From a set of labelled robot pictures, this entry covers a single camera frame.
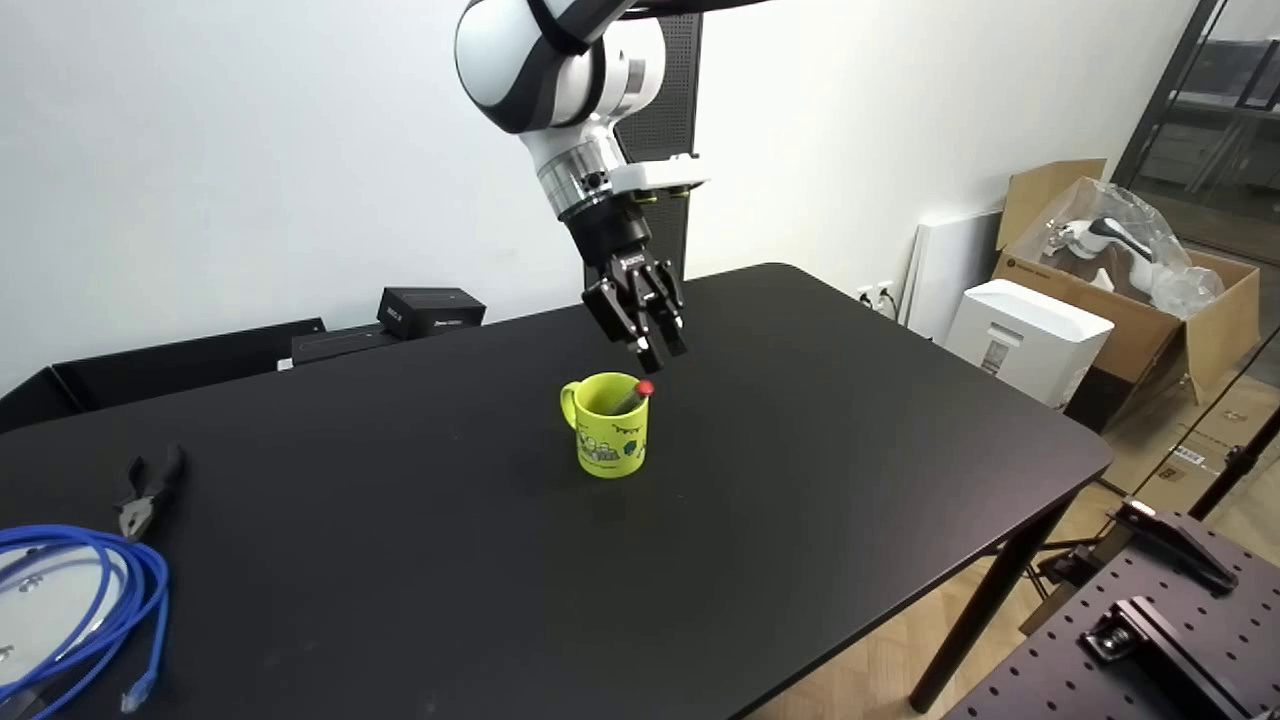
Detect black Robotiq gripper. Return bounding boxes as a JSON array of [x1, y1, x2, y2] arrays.
[[555, 187, 695, 375]]

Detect yellow mug with face print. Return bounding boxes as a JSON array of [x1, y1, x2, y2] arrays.
[[551, 370, 658, 484]]

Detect small black box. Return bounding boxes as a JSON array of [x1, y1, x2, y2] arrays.
[[372, 284, 494, 341]]

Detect grey perforated column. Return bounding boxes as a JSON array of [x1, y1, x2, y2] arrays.
[[616, 8, 708, 288]]

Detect white box appliance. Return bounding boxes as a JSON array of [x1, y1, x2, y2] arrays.
[[940, 276, 1119, 412]]

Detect black table leg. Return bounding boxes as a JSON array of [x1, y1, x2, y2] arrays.
[[909, 493, 1072, 718]]

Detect large open cardboard box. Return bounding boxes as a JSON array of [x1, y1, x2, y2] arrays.
[[988, 157, 1269, 394]]

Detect clear plastic wrap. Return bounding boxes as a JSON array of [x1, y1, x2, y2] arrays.
[[1048, 175, 1230, 322]]

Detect long black panel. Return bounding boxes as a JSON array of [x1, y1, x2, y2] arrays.
[[0, 314, 333, 439]]

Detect black perforated breadboard table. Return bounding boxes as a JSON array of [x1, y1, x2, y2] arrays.
[[940, 509, 1280, 720]]

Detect small cardboard box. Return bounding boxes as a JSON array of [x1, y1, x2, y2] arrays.
[[1129, 375, 1280, 521]]

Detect black-framed glass door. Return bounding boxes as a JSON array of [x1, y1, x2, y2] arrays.
[[1107, 0, 1280, 274]]

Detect black diagonal pole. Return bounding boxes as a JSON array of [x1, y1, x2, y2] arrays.
[[1180, 404, 1280, 530]]

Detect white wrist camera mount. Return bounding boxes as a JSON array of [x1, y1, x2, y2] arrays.
[[609, 149, 708, 209]]

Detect white wall outlet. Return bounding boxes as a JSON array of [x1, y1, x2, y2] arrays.
[[856, 276, 905, 322]]

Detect black-handled pliers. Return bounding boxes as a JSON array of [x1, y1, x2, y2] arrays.
[[116, 445, 194, 545]]

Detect blue coiled cable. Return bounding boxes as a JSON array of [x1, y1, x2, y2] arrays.
[[0, 521, 177, 720]]

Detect black metal bracket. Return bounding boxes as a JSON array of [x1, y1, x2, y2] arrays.
[[1115, 496, 1250, 602]]

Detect black rail clamp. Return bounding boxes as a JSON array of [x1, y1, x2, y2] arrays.
[[1078, 593, 1250, 711]]

